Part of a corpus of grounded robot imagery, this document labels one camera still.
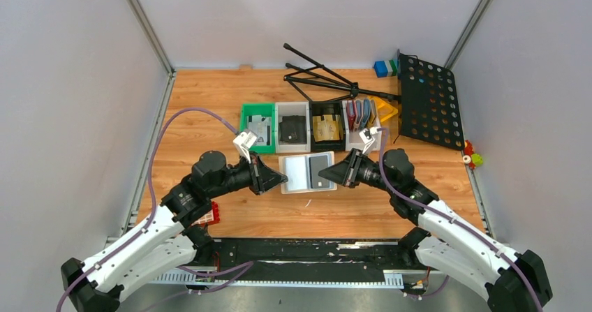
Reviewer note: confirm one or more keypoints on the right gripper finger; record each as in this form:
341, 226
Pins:
352, 157
340, 174

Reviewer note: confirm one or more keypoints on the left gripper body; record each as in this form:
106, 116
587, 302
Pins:
255, 174

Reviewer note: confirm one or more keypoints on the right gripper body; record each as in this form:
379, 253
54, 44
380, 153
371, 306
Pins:
354, 170

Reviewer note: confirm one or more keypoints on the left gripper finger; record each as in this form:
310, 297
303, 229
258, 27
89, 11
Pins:
271, 181
263, 170

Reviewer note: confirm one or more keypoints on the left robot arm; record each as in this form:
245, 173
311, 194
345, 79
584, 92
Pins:
167, 238

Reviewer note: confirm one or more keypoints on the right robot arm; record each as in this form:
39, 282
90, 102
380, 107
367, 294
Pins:
505, 278

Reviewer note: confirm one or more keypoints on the white bin with card holders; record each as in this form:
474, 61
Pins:
352, 138

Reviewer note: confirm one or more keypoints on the gold cards stack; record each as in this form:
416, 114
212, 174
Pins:
327, 127

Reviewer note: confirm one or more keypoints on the red card holder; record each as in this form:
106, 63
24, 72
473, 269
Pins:
351, 112

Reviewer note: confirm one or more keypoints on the white cards stack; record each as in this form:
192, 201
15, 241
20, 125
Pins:
261, 126

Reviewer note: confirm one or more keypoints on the black cards stack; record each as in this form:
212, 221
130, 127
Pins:
292, 129

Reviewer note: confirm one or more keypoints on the blue card holder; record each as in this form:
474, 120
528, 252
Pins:
366, 112

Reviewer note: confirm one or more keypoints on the white bin with black cards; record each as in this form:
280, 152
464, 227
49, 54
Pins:
287, 109

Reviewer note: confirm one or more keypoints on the red toy block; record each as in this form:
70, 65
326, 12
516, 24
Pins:
210, 218

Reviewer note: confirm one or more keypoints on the green bin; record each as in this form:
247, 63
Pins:
264, 109

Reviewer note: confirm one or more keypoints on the black music stand desk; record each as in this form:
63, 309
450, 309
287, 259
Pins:
429, 107

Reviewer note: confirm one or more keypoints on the black tripod legs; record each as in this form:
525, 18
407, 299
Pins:
321, 76

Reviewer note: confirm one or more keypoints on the blue green toy block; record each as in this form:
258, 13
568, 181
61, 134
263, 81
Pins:
386, 68

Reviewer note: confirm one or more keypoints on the red green toy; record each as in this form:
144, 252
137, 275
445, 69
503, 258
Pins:
470, 157

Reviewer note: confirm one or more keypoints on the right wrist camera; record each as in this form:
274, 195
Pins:
370, 136

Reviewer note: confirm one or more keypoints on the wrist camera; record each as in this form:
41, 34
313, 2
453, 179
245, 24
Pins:
370, 136
243, 143

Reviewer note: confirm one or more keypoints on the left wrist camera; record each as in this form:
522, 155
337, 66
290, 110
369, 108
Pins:
243, 143

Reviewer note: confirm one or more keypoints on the yellow triangle frame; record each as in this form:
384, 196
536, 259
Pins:
385, 110

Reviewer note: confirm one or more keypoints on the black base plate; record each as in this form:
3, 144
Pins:
332, 259

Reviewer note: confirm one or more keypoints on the white slotted cable duct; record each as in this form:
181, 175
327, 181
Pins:
388, 279

